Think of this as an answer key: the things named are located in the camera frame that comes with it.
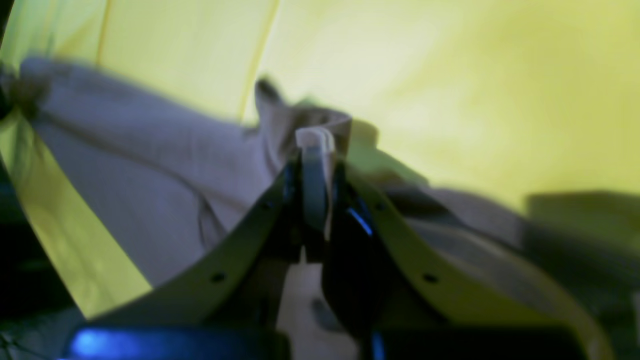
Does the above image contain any yellow tablecloth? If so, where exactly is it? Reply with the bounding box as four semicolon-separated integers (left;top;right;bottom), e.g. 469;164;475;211
0;0;640;321

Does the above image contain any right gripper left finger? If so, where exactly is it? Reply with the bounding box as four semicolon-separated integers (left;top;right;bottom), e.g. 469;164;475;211
61;153;302;360

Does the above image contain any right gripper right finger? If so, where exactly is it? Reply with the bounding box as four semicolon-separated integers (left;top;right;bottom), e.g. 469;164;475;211
322;162;615;360

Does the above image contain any brown T-shirt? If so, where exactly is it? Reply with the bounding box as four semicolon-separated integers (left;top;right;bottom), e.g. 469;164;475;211
0;55;640;360

